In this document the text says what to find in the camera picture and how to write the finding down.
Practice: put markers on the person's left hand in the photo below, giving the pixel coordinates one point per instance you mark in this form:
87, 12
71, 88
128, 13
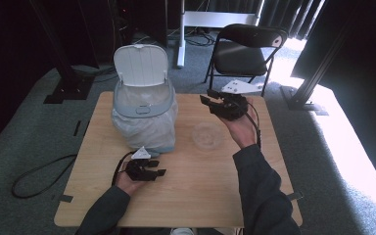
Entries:
129, 184

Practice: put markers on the person's right hand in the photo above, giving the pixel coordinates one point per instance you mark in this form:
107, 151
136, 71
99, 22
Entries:
243, 130

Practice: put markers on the black metal stand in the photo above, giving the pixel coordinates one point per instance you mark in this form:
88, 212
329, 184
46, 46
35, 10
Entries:
67, 75
302, 94

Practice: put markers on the black folding chair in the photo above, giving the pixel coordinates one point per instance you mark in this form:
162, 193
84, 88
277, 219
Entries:
238, 55

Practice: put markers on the dark curtain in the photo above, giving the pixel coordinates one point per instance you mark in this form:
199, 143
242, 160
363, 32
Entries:
365, 65

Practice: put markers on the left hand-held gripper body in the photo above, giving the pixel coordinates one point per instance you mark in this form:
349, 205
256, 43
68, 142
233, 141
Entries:
140, 169

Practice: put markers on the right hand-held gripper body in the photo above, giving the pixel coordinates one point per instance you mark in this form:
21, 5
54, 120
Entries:
233, 104

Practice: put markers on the white metal desk frame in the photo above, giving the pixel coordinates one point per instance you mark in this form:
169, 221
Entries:
209, 19

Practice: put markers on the white plastic bin liner bag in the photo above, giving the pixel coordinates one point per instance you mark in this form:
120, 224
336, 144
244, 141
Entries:
147, 130

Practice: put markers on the person's white shoe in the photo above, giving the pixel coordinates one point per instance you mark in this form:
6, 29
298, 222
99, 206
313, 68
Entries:
183, 231

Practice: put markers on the clear plastic cup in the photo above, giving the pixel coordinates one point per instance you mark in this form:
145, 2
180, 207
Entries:
206, 136

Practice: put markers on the black tape strip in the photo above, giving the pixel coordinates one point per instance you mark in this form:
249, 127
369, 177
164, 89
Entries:
77, 128

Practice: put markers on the grey tape strip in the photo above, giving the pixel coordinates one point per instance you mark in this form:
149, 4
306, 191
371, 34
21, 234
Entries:
66, 198
295, 196

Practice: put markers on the grey white lidded trash bin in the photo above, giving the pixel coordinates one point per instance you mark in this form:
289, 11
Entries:
142, 65

